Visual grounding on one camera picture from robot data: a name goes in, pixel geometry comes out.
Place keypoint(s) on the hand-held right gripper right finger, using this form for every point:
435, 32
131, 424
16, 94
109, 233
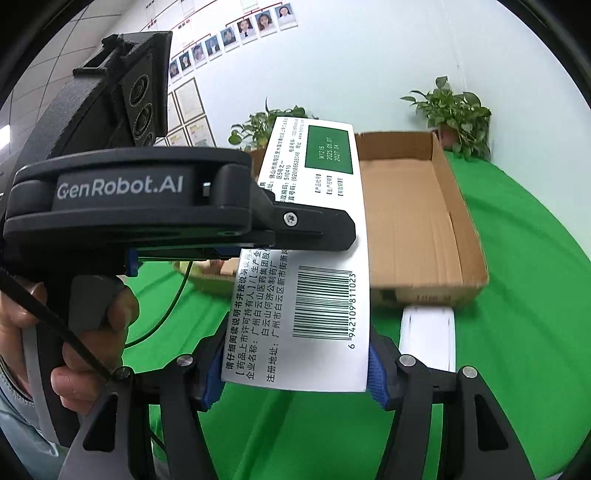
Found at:
379, 374

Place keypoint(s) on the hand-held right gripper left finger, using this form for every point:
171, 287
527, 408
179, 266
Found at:
213, 383

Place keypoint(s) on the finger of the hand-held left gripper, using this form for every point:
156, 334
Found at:
318, 228

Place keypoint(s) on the white medicine box green label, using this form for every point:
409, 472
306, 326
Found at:
323, 300

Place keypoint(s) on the large cardboard box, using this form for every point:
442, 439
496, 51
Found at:
406, 221

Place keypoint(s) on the pink and teal plush toy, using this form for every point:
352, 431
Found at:
203, 272

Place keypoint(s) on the person's left forearm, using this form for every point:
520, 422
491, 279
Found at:
18, 415

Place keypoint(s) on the person's left hand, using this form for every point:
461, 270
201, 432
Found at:
122, 309

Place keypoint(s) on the flat white box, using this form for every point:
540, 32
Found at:
427, 337

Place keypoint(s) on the bushy potted green plant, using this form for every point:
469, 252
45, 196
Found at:
265, 124

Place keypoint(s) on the group of framed certificates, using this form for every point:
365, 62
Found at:
194, 99

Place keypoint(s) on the green tablecloth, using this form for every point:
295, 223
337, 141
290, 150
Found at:
517, 300

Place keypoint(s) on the small potted green plant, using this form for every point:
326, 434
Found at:
455, 115

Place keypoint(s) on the wall chart of portrait photos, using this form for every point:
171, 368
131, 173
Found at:
263, 21

